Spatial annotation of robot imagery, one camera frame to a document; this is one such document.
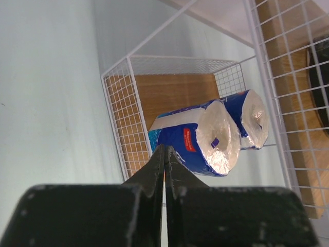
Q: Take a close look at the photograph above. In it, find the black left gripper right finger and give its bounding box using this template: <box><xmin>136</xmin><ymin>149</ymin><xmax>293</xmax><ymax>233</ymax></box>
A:
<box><xmin>164</xmin><ymin>146</ymin><xmax>320</xmax><ymax>246</ymax></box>

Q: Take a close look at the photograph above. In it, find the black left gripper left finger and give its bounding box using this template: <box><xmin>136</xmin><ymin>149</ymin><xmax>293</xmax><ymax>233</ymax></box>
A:
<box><xmin>1</xmin><ymin>146</ymin><xmax>165</xmax><ymax>246</ymax></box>

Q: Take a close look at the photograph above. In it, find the blue white-striped toilet roll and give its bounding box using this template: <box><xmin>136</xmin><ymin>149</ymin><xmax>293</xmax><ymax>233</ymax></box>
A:
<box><xmin>148</xmin><ymin>99</ymin><xmax>241</xmax><ymax>177</ymax></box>

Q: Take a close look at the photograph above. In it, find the white wire wooden shelf rack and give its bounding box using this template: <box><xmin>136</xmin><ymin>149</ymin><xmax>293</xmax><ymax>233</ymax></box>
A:
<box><xmin>101</xmin><ymin>1</ymin><xmax>328</xmax><ymax>220</ymax></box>

